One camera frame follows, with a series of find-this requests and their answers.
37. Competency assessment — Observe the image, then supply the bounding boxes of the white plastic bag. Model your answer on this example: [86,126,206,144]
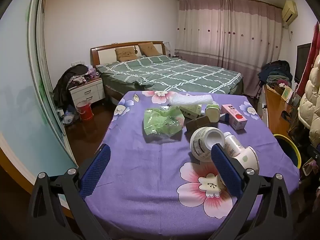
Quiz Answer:
[60,107,77,125]

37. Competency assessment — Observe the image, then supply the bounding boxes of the pink strawberry carton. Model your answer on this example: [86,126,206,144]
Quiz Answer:
[221,104,248,130]

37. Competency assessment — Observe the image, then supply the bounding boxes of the black television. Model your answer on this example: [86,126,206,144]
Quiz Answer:
[294,42,312,84]

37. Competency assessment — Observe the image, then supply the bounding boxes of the red bucket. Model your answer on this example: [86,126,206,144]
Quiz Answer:
[76,100,94,122]

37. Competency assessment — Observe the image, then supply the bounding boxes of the dark clothes pile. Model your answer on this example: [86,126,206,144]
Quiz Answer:
[52,64,100,108]

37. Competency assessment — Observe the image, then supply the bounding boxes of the white plastic bottle lying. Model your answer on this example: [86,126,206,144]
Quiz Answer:
[235,146,260,177]

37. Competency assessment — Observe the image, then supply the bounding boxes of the clear bubble wrap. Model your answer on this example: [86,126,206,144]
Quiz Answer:
[168,94,213,106]

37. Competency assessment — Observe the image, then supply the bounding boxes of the pile of folded clothes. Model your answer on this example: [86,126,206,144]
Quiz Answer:
[258,60,293,88]

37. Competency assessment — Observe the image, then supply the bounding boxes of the blue bin with yellow rim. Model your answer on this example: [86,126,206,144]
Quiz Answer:
[273,134,302,169]

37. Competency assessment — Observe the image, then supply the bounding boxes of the cream puffer jacket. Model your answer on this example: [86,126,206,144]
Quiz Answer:
[297,55,320,147]

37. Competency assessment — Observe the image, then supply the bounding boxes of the green picture box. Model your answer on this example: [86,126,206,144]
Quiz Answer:
[281,86,293,100]

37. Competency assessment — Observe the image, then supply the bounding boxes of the cream air conditioner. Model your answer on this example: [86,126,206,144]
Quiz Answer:
[282,0,298,25]

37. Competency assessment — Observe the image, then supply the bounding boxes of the brown pillow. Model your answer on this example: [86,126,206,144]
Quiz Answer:
[138,42,160,56]
[115,47,137,62]

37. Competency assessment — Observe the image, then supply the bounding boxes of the bed with green checked quilt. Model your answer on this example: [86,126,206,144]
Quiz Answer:
[90,41,244,103]

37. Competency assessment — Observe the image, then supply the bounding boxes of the white green bottle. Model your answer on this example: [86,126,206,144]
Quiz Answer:
[204,101,221,123]

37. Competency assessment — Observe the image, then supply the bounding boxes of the white nightstand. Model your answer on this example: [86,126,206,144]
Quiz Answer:
[69,77,106,107]

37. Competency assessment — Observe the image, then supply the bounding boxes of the red quilted jacket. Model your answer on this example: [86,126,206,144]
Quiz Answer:
[296,21,320,90]

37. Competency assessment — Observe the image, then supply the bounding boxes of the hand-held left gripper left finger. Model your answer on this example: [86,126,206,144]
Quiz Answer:
[26,144,118,240]

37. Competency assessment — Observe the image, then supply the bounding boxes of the pink beige curtain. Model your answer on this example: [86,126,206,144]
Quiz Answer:
[175,0,284,85]

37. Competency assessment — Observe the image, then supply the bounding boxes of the wooden desk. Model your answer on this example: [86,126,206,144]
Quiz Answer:
[257,84,297,137]

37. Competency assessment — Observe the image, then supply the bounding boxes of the pale green drink carton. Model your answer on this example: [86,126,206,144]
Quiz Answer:
[179,104,204,119]

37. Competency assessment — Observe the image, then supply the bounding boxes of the green plastic bag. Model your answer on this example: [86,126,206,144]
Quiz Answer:
[143,106,185,138]

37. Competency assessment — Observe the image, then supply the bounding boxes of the glass sliding wardrobe door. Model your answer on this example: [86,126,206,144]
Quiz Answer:
[0,0,78,188]

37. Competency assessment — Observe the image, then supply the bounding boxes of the large white jar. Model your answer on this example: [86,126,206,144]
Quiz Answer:
[190,127,225,163]

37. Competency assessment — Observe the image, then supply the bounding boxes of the small white bottle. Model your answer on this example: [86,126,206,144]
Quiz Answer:
[222,132,244,158]

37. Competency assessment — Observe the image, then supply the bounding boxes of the purple floral tablecloth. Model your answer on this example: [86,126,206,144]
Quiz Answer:
[82,90,300,240]

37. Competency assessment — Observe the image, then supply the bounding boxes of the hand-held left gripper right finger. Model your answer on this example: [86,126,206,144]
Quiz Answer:
[200,144,294,240]

